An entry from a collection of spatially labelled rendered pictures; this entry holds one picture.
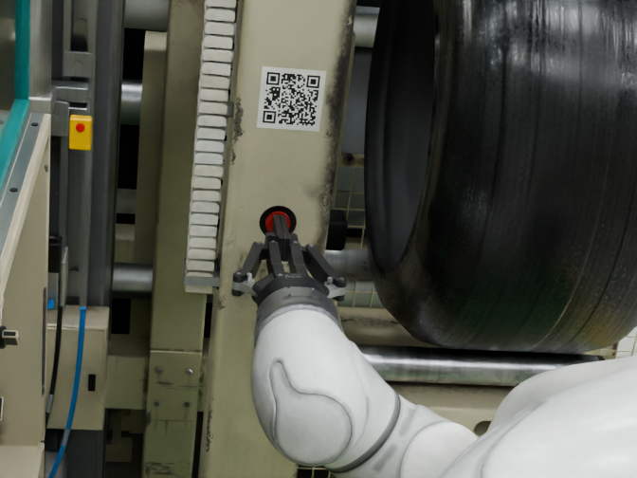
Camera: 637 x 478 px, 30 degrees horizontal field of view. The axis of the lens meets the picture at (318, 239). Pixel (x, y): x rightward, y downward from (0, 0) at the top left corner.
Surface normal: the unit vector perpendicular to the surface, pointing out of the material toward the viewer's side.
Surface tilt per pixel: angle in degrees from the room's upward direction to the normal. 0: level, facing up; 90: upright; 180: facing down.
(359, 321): 0
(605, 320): 120
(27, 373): 90
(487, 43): 66
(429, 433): 29
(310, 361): 11
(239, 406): 90
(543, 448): 22
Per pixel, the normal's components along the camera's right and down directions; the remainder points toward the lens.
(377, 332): 0.11, -0.90
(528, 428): -0.34, -0.92
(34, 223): 0.11, 0.43
